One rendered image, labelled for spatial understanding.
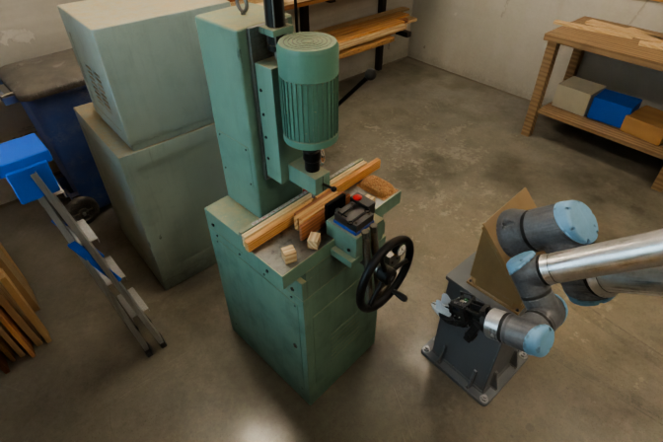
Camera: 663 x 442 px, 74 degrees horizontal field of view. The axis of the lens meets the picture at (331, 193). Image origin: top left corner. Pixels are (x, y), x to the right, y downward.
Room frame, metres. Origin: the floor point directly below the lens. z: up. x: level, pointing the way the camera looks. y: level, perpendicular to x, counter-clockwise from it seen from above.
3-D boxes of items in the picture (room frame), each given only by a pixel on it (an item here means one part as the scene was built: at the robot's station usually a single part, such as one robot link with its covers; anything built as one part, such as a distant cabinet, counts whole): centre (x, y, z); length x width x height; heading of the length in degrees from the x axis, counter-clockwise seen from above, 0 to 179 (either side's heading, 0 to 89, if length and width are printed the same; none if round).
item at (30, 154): (1.27, 0.99, 0.58); 0.27 x 0.25 x 1.16; 133
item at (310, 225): (1.15, 0.02, 0.93); 0.24 x 0.01 x 0.06; 136
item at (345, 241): (1.10, -0.08, 0.92); 0.15 x 0.13 x 0.09; 136
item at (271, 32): (1.33, 0.16, 1.54); 0.08 x 0.08 x 0.17; 46
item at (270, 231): (1.26, 0.04, 0.92); 0.67 x 0.02 x 0.04; 136
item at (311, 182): (1.25, 0.08, 1.03); 0.14 x 0.07 x 0.09; 46
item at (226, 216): (1.32, 0.15, 0.76); 0.57 x 0.45 x 0.09; 46
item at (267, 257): (1.16, -0.02, 0.87); 0.61 x 0.30 x 0.06; 136
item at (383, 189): (1.35, -0.18, 0.92); 0.14 x 0.09 x 0.04; 46
